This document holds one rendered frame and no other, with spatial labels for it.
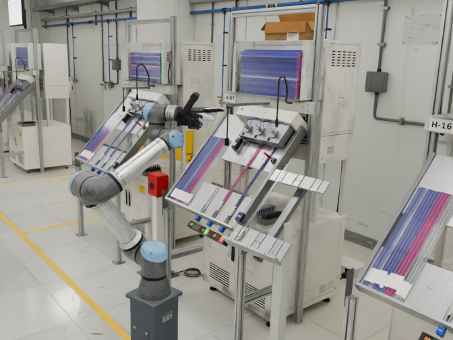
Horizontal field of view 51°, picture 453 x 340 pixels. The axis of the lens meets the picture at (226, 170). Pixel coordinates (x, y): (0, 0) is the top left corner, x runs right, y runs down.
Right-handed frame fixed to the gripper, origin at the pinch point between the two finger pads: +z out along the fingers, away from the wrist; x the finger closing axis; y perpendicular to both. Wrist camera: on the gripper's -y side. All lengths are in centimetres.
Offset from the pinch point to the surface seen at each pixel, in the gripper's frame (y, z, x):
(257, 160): 44, 6, -59
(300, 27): -25, 17, -124
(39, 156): 181, -347, -322
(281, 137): 28, 19, -59
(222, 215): 68, -8, -33
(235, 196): 60, -2, -42
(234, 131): 37, -16, -89
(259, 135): 31, 5, -67
